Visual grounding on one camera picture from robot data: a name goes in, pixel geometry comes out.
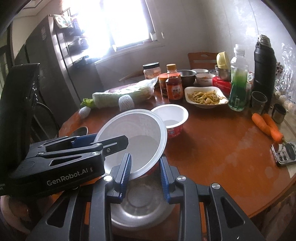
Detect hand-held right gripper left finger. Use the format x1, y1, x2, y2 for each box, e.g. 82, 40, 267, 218
25, 152, 132, 241

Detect white patterned bowl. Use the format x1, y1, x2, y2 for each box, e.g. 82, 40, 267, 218
195, 73, 216, 87

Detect foam-netted fruit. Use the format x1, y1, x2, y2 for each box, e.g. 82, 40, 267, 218
118, 94, 135, 110
79, 106, 92, 120

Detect red tissue box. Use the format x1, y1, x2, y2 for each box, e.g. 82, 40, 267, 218
211, 76, 232, 96

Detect black thermos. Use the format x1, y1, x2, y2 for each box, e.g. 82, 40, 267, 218
252, 35, 277, 109

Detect smartphone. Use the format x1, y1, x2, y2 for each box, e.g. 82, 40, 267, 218
271, 142, 296, 167

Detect red sauce jar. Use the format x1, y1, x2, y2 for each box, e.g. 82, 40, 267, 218
158, 72, 170, 97

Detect small steel bowl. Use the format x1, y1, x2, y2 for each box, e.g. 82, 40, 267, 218
215, 64, 232, 82

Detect window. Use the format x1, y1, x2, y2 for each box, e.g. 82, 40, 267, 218
76, 0, 156, 52

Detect black wire rack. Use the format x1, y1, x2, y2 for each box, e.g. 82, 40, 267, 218
53, 14, 90, 65

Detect wooden chair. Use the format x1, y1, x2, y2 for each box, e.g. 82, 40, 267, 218
188, 52, 219, 70

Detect large steel bowl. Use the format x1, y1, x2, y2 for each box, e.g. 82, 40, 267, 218
110, 173, 176, 230

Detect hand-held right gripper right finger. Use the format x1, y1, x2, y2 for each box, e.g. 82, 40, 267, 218
159, 156, 265, 241

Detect green lettuce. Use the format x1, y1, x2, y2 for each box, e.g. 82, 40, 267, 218
80, 98, 96, 109

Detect glass jar black lid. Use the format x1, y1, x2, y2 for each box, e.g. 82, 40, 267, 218
142, 62, 162, 80

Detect clear plastic bag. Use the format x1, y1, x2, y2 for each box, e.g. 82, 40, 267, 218
276, 42, 296, 112

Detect small grey cup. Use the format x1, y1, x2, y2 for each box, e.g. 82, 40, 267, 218
251, 91, 268, 115

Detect patterned cloth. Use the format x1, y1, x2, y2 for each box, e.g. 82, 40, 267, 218
53, 14, 75, 29

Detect brown sauce bottle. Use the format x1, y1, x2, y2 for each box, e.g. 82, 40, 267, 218
165, 64, 185, 104

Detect grey refrigerator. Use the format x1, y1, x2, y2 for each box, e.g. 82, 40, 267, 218
11, 15, 77, 130

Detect small steel cup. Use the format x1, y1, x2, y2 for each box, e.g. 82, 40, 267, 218
272, 103, 287, 124

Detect green drink bottle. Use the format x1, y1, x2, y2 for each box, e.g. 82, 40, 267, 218
228, 44, 250, 112

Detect white plate of food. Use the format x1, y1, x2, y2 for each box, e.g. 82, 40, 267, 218
184, 86, 229, 109

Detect wrapped napa cabbage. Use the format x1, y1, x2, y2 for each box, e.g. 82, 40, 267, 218
92, 80, 155, 109

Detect yellow cup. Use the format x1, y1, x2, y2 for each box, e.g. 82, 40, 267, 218
216, 52, 231, 70

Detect red instant noodle bowl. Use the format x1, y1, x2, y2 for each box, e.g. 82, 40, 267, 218
151, 104, 189, 139
94, 109, 167, 180

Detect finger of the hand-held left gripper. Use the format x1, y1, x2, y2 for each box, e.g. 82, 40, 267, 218
29, 133, 99, 156
35, 136, 129, 167

